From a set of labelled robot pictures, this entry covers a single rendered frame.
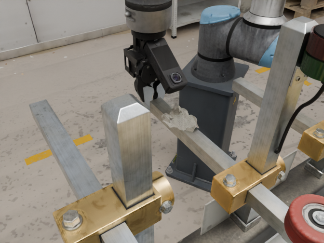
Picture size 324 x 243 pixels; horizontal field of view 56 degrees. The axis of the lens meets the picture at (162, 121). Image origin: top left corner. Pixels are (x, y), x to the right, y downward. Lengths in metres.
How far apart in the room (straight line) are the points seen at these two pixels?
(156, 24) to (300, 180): 0.49
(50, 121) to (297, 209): 0.39
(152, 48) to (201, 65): 0.68
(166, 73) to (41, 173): 1.31
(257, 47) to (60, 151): 0.85
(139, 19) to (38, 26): 2.48
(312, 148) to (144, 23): 0.42
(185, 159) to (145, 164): 1.26
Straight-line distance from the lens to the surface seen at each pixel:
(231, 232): 0.67
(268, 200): 0.53
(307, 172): 0.83
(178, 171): 1.66
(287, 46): 0.42
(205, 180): 1.63
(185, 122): 0.62
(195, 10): 3.54
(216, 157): 0.57
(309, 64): 0.40
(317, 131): 0.68
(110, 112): 0.28
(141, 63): 0.64
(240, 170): 0.54
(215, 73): 1.27
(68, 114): 2.16
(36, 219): 1.62
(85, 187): 0.40
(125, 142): 0.28
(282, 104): 0.45
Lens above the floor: 1.26
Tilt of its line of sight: 39 degrees down
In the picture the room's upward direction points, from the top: straight up
